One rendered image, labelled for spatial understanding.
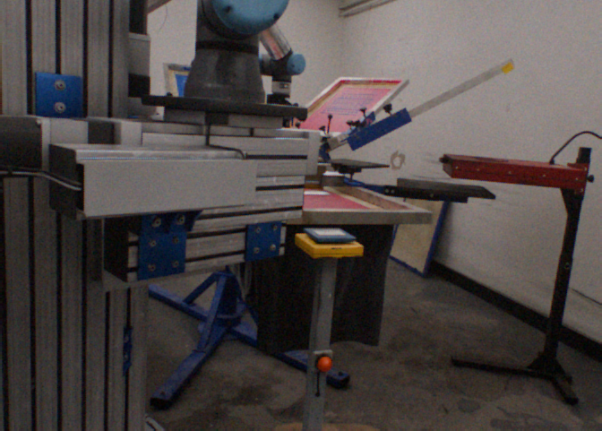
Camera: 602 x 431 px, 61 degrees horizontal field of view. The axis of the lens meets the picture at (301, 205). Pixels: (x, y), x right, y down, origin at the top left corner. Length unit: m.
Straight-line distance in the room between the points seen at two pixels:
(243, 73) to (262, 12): 0.16
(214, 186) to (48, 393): 0.55
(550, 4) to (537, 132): 0.81
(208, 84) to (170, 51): 5.15
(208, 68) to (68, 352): 0.59
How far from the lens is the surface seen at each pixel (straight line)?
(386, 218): 1.50
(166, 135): 0.84
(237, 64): 0.92
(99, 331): 1.09
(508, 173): 2.50
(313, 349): 1.31
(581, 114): 3.50
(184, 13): 6.12
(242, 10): 0.79
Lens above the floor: 1.24
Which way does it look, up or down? 10 degrees down
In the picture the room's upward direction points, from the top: 5 degrees clockwise
